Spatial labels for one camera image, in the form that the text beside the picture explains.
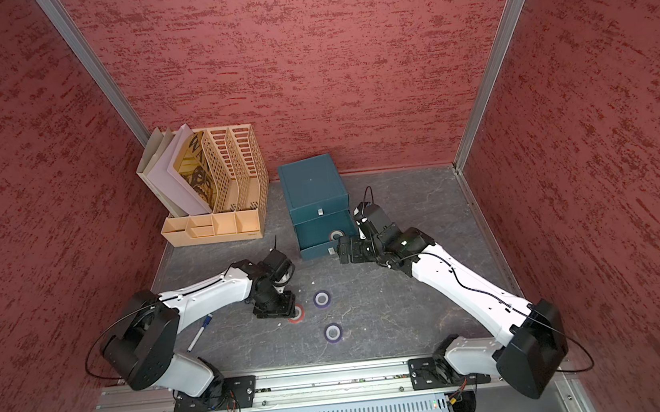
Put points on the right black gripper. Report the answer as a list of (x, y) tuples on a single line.
[(344, 250)]

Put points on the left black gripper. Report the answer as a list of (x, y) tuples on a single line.
[(285, 310)]

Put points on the red tape roll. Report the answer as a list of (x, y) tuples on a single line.
[(334, 235), (299, 315)]

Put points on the purple tape roll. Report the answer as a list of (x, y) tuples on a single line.
[(333, 333), (322, 299)]

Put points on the teal three-drawer cabinet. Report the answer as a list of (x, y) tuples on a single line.
[(317, 203)]

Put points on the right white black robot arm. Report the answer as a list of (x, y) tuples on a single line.
[(529, 341)]

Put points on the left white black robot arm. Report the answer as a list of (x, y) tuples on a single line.
[(141, 345)]

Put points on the blue capped white marker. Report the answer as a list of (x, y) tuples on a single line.
[(199, 333)]

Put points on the beige plastic file organizer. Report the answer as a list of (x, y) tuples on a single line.
[(223, 178)]

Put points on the yellow illustrated book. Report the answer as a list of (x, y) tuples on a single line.
[(191, 165)]

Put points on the lilac folder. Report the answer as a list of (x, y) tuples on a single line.
[(169, 182)]

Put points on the beige cardboard folder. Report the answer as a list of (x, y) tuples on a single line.
[(153, 151)]

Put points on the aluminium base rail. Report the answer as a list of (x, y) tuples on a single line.
[(290, 387)]

